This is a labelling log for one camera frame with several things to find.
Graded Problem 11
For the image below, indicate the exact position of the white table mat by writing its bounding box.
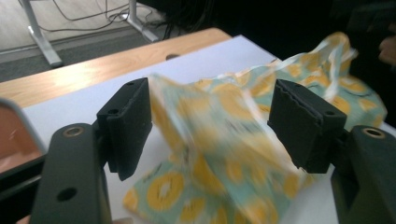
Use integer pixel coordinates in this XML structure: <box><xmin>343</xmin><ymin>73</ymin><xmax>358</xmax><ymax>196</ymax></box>
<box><xmin>22</xmin><ymin>35</ymin><xmax>396</xmax><ymax>224</ymax></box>

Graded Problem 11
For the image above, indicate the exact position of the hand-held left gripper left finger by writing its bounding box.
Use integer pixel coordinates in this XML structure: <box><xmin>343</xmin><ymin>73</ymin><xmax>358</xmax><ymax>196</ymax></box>
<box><xmin>95</xmin><ymin>77</ymin><xmax>154</xmax><ymax>182</ymax></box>

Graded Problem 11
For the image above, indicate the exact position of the yellow floral cloth bag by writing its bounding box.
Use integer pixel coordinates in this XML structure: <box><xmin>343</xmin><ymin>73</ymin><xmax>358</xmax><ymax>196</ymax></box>
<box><xmin>122</xmin><ymin>31</ymin><xmax>389</xmax><ymax>224</ymax></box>

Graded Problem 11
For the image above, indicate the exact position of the orange plastic tray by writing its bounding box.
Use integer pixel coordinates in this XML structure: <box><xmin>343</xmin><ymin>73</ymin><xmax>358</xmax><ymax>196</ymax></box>
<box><xmin>0</xmin><ymin>97</ymin><xmax>49</xmax><ymax>175</ymax></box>

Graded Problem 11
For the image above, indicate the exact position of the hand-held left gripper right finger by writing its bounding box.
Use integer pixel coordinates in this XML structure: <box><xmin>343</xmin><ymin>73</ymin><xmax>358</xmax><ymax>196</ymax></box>
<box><xmin>267</xmin><ymin>78</ymin><xmax>348</xmax><ymax>175</ymax></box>

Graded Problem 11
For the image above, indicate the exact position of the thin black floor cable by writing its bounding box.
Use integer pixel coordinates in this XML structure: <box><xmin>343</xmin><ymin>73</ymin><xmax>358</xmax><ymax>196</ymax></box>
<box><xmin>18</xmin><ymin>0</ymin><xmax>154</xmax><ymax>34</ymax></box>

